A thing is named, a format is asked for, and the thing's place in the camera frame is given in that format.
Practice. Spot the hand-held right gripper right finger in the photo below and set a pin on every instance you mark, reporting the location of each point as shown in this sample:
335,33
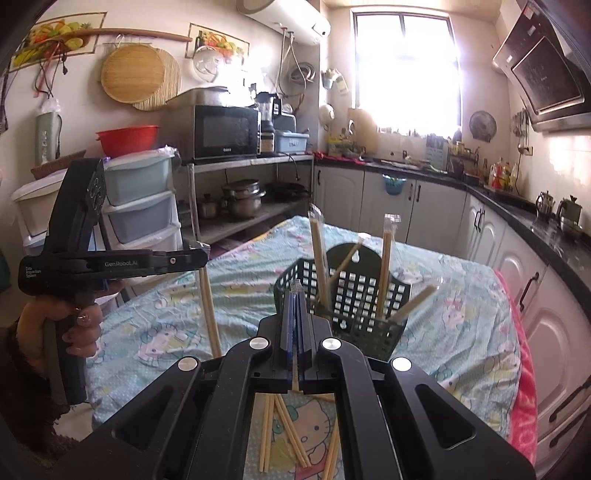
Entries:
303,337

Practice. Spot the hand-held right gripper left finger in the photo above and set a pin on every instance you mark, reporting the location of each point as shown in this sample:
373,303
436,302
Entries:
287,337

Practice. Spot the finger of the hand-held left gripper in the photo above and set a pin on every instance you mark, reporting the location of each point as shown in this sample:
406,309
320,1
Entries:
180,261

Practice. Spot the single chopstick pair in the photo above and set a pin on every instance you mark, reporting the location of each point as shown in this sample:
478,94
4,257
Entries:
210,314
295,376

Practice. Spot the green plastic utensil basket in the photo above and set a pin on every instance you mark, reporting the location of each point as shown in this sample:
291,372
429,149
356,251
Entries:
355,300

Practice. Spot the person's left forearm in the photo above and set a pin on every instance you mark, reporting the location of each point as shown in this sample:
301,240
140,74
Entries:
27,392

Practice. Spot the bunch of hanging steel utensils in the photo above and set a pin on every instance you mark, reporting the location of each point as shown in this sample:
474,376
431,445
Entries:
521,129

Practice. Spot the person's left hand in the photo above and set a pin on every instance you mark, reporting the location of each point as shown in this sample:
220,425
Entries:
85,330

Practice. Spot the small steel pot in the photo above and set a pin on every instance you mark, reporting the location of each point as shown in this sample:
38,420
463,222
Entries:
208,208

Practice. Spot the cartoon cat printed tablecloth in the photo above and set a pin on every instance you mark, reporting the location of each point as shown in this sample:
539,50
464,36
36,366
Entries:
161,332

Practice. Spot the white lidded bucket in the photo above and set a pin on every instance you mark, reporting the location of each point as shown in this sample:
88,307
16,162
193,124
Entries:
37,207

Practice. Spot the steel stockpot with lid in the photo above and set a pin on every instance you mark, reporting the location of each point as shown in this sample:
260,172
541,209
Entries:
242,203

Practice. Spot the pastel plastic drawer tower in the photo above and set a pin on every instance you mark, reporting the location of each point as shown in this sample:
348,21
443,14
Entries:
138,180

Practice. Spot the metal shelf rack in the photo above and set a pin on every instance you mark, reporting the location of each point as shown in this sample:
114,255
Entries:
258,160

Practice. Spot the black frying pan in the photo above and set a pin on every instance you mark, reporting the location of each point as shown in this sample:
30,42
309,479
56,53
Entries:
286,189

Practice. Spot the red plastic basin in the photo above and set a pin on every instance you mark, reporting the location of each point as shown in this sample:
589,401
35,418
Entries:
129,141

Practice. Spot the black microwave oven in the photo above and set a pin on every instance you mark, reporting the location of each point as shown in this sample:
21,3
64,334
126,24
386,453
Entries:
226,131

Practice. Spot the grey-green hanging bag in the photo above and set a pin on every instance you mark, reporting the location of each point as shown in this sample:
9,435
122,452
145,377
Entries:
48,134

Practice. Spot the blue plastic box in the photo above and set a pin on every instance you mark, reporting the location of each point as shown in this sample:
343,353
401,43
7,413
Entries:
292,143

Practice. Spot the bamboo mat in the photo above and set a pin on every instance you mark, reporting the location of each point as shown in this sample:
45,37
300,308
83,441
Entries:
171,87

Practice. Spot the black blender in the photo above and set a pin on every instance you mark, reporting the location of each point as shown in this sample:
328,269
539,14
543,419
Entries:
268,108

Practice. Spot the blue hanging bin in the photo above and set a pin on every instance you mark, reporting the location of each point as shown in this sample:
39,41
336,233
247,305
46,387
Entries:
394,185

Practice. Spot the red cloth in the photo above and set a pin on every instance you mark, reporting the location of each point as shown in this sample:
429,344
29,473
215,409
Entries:
341,160

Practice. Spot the round woven bamboo tray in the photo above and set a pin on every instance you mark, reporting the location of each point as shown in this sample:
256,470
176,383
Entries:
131,74

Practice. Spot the white plastic colander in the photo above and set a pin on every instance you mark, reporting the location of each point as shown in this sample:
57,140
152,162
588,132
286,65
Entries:
210,67

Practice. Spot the white round dispenser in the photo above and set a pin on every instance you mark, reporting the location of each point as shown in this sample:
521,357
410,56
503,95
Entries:
327,115

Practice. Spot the beige cutting board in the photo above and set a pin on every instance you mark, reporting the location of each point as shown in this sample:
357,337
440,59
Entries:
362,131

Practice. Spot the pink fleece blanket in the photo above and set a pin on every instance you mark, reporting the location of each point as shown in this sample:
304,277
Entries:
524,392

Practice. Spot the wooden rolling pin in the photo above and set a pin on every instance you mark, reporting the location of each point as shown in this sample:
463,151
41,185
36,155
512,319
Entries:
138,31

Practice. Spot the black dish rack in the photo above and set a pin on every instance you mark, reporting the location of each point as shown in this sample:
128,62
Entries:
464,166

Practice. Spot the group of condiment bottles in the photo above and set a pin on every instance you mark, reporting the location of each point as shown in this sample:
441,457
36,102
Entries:
503,175

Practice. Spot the white water heater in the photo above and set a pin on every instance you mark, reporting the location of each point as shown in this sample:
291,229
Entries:
286,18

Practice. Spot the steel teapot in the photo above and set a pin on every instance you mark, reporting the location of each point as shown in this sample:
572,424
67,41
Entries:
545,205

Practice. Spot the kitchen window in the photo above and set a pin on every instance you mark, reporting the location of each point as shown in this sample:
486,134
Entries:
406,69

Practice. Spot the steel kettle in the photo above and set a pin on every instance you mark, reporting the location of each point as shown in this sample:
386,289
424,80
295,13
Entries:
570,214

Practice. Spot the black range hood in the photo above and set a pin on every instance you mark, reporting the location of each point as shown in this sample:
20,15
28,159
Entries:
545,78

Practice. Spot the fruit wall poster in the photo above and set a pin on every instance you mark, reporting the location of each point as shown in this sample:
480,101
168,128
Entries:
46,37
217,37

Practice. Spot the wall-mounted plastic holder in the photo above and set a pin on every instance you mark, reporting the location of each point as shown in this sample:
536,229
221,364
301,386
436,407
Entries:
333,81

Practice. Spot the small wall fan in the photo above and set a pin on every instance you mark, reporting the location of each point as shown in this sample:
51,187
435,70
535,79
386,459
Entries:
483,124

